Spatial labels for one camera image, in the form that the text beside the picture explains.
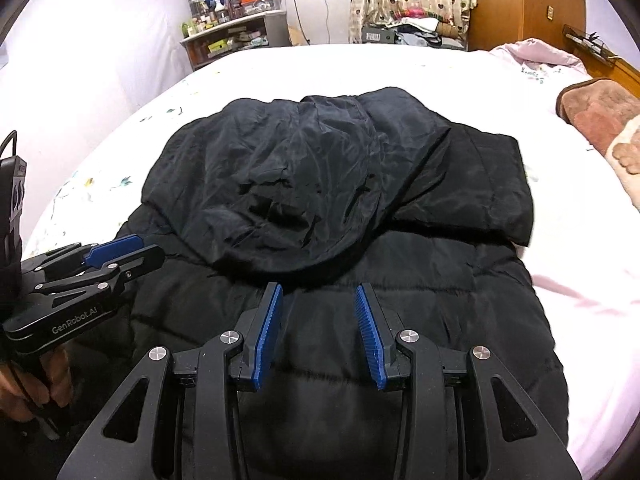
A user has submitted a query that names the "black puffer jacket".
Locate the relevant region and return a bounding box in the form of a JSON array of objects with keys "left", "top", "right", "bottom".
[{"left": 69, "top": 86, "right": 572, "bottom": 480}]

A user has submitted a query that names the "pile of clothes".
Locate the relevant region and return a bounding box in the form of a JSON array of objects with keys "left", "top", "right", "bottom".
[{"left": 360, "top": 15, "right": 468, "bottom": 51}]

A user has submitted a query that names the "person's left hand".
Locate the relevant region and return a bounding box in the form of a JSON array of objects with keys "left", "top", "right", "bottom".
[{"left": 1, "top": 347, "right": 74, "bottom": 422}]

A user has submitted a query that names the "pink floral bed sheet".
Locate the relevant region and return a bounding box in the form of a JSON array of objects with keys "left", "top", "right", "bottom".
[{"left": 27, "top": 44, "right": 639, "bottom": 479}]

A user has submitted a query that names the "wooden storage shelf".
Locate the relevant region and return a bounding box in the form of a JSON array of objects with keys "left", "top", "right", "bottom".
[{"left": 180, "top": 10, "right": 292, "bottom": 70}]

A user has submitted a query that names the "white cabinet under window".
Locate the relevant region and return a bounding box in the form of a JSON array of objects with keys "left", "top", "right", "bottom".
[{"left": 281, "top": 0, "right": 350, "bottom": 46}]

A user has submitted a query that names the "brown plush blanket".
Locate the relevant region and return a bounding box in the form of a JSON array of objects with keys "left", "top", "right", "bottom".
[{"left": 555, "top": 78, "right": 640, "bottom": 209}]

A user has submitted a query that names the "wooden headboard shelf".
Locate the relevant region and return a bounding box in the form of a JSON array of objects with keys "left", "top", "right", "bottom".
[{"left": 562, "top": 25, "right": 640, "bottom": 98}]

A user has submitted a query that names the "wooden wardrobe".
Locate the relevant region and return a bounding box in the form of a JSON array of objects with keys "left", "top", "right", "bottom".
[{"left": 468, "top": 0, "right": 586, "bottom": 51}]

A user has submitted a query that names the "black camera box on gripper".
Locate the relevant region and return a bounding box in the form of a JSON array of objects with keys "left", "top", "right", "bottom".
[{"left": 0, "top": 130, "right": 27, "bottom": 268}]

